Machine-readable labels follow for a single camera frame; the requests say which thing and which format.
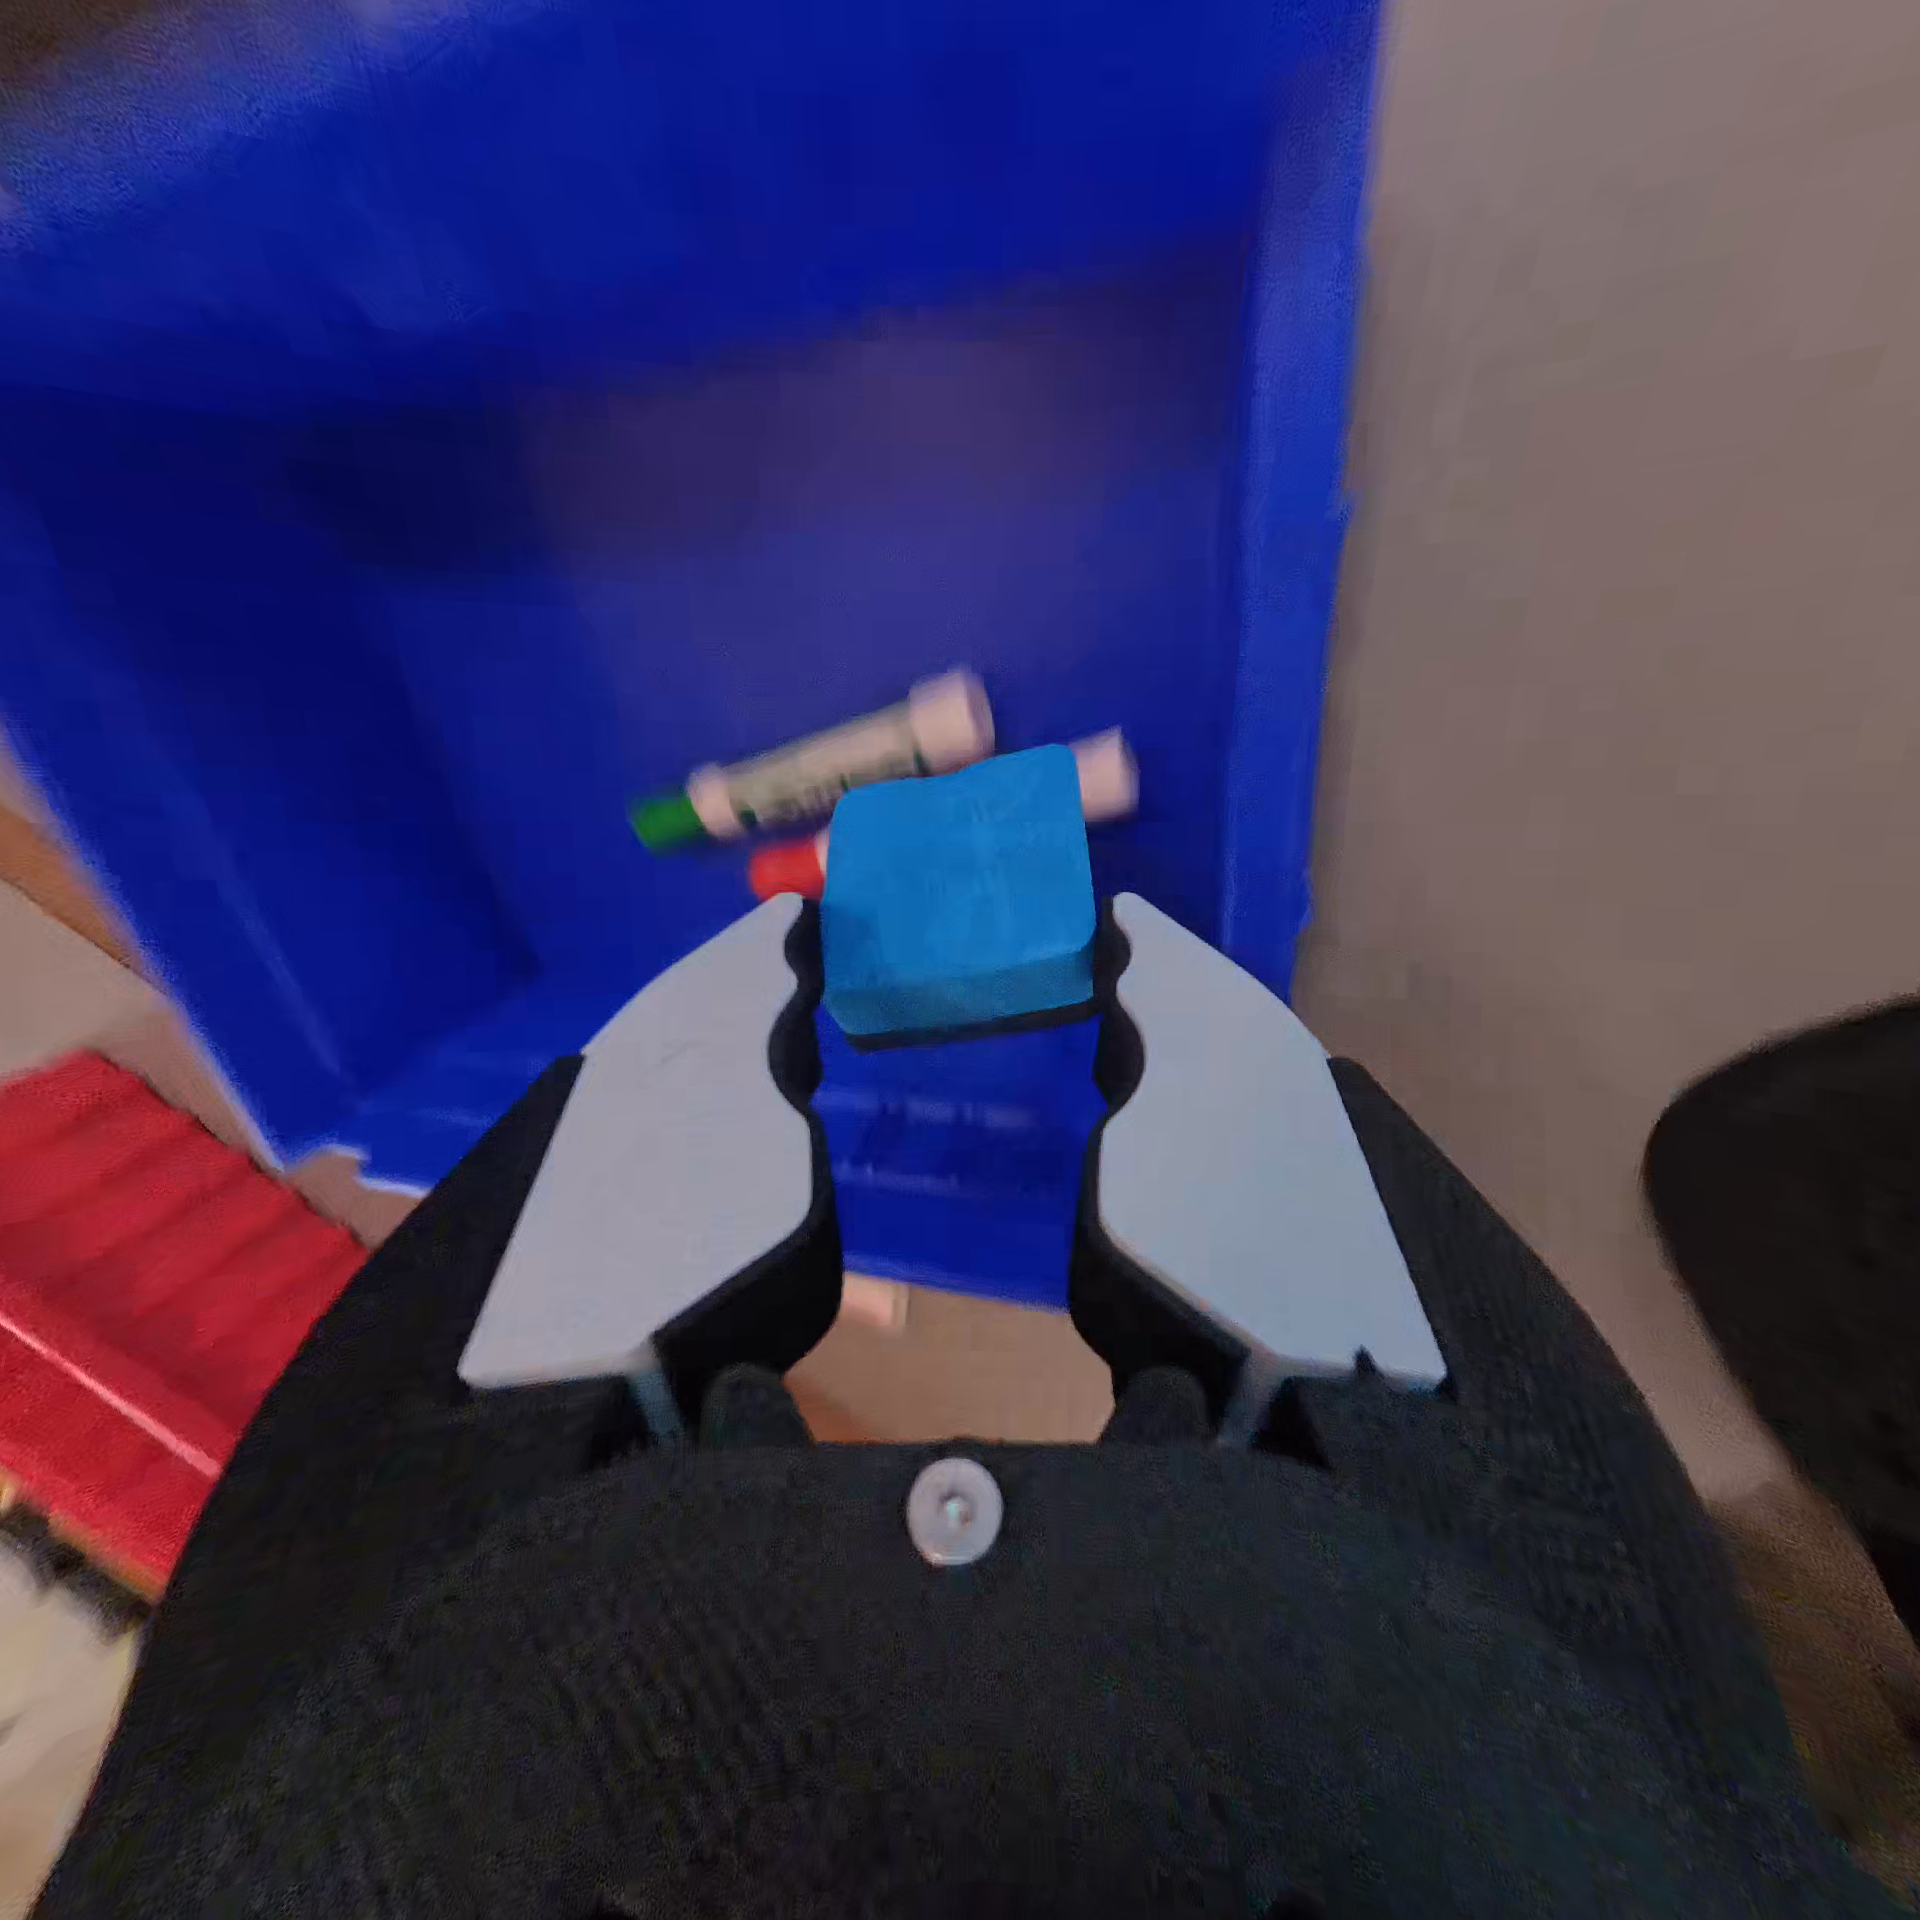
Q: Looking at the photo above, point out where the red plastic bin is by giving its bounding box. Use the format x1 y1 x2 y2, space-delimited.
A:
0 1050 379 1598

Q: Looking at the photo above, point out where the blue whiteboard eraser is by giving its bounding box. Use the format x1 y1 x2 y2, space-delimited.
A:
812 740 1100 1050

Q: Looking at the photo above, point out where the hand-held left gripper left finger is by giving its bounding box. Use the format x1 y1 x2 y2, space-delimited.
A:
456 894 847 1397

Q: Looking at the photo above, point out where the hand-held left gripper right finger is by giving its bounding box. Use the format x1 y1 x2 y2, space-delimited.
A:
1066 891 1449 1402

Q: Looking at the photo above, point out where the green dry-erase marker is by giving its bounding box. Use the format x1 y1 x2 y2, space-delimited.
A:
685 670 998 845

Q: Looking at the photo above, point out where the blue plastic bin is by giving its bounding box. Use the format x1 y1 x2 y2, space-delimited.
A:
0 0 1391 1309

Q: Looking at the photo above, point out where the red dry-erase marker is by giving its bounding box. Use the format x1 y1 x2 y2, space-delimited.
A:
1065 728 1147 831

